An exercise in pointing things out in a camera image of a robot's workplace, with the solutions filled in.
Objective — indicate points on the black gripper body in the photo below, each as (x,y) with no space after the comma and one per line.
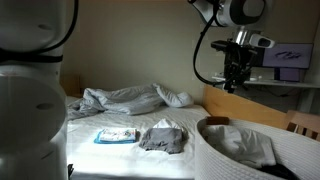
(237,65)

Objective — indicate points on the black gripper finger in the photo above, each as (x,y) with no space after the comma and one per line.
(230,89)

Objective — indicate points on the white garment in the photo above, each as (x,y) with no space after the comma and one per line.
(167,126)

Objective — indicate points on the grey shirt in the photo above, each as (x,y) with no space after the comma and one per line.
(170,143)

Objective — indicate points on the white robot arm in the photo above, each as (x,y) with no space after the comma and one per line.
(33,127)

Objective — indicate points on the wooden bed footboard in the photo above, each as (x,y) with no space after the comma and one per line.
(220,103)

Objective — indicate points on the white woven laundry basket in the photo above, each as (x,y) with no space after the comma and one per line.
(300,154)

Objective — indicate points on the right computer monitor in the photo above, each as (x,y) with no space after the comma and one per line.
(288,55)

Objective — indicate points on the white pillow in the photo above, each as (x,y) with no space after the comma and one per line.
(172,99)

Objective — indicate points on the light grey garment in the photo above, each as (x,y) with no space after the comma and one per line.
(242,145)

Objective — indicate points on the white desk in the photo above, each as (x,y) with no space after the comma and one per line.
(279,95)

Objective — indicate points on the wooden chair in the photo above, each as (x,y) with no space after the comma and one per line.
(295,120)

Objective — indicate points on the crumpled grey blanket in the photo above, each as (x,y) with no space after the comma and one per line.
(129,101)

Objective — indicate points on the blue folded cloth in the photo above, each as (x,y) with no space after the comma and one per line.
(116,136)

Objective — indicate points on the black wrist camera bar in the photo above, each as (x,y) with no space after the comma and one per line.
(244,41)

